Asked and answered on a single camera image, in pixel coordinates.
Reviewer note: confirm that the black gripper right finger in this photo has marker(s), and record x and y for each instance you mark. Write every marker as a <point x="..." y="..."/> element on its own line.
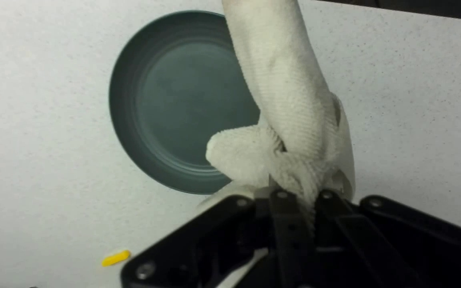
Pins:
<point x="391" y="246"/>

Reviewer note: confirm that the white cloth rag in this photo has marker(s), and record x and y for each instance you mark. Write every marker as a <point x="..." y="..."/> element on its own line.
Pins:
<point x="288" y="106"/>

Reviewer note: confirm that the yellow plastic piece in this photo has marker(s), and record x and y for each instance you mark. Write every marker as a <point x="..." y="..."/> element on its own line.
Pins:
<point x="115" y="258"/>

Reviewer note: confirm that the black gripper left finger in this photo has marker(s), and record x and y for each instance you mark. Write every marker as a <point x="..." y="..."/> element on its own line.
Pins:
<point x="272" y="250"/>

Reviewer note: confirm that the dark green round plate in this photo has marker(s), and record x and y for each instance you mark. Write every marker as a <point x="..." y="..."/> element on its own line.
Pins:
<point x="176" y="106"/>

